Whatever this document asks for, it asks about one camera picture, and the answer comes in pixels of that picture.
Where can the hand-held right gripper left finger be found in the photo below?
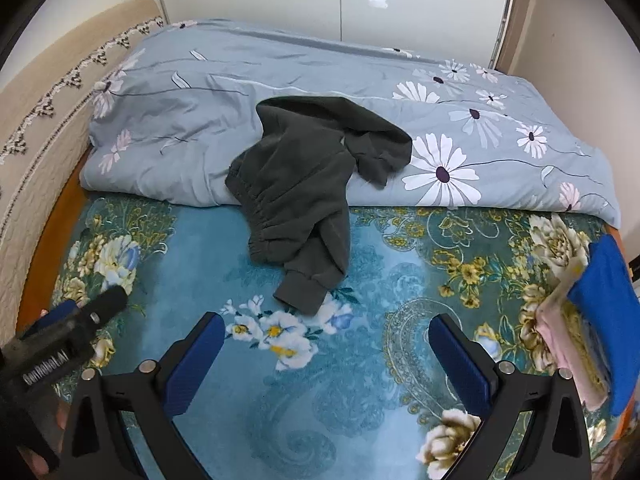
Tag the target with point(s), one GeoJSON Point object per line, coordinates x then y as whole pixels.
{"type": "Point", "coordinates": [195, 365]}

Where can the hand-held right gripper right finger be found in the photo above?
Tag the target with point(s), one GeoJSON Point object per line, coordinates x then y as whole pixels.
{"type": "Point", "coordinates": [460, 367]}

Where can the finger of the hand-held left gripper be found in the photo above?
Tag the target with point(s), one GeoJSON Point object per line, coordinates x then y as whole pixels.
{"type": "Point", "coordinates": [52, 318]}
{"type": "Point", "coordinates": [106, 302]}

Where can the dark grey pants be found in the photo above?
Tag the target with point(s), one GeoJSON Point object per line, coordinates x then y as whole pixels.
{"type": "Point", "coordinates": [295, 185]}

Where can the pink folded garment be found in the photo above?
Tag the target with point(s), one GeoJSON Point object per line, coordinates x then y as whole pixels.
{"type": "Point", "coordinates": [560, 347]}

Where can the teal floral blanket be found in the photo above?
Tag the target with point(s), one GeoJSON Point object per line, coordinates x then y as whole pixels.
{"type": "Point", "coordinates": [350, 350]}

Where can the beige quilted headboard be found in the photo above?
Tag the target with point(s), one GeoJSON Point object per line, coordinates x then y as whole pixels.
{"type": "Point", "coordinates": [45, 160]}

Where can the blue folded garment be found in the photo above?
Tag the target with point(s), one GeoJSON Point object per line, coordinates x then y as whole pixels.
{"type": "Point", "coordinates": [610, 320]}

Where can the light blue daisy duvet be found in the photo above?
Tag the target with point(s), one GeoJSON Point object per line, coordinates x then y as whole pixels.
{"type": "Point", "coordinates": [200, 125]}

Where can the white wardrobe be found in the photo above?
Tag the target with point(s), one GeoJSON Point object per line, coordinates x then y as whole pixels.
{"type": "Point", "coordinates": [300, 0]}

